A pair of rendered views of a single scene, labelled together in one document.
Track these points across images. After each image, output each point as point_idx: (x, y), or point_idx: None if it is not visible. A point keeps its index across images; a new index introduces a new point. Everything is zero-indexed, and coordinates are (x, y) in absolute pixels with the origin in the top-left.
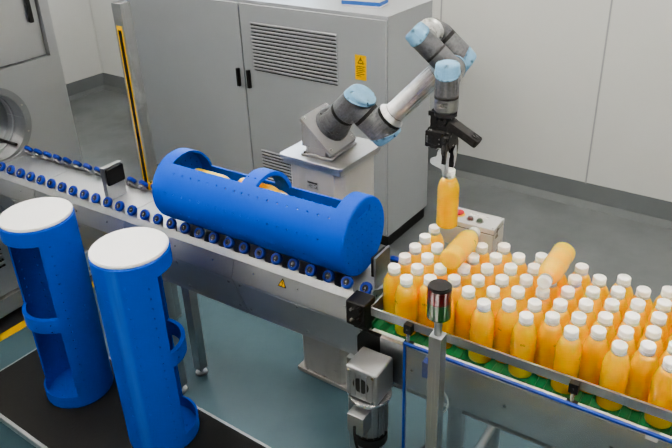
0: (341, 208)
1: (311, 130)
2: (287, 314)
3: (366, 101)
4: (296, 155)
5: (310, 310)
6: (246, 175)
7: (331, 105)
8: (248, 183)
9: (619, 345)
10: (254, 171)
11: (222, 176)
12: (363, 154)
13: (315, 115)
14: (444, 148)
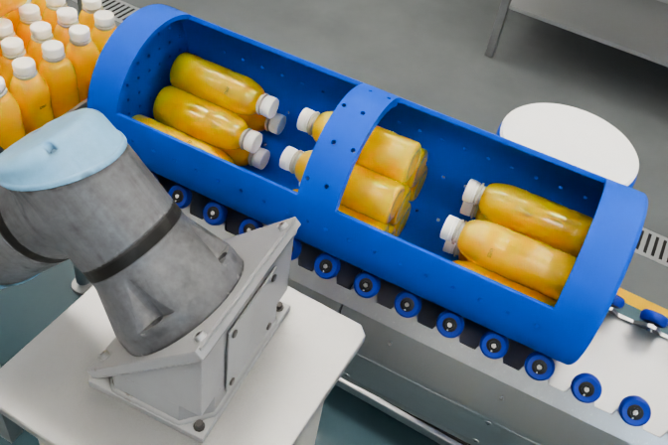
0: (180, 11)
1: (254, 229)
2: None
3: (45, 124)
4: (305, 311)
5: None
6: (429, 251)
7: (178, 219)
8: (382, 90)
9: None
10: (380, 105)
11: (483, 224)
12: (80, 305)
13: (244, 270)
14: None
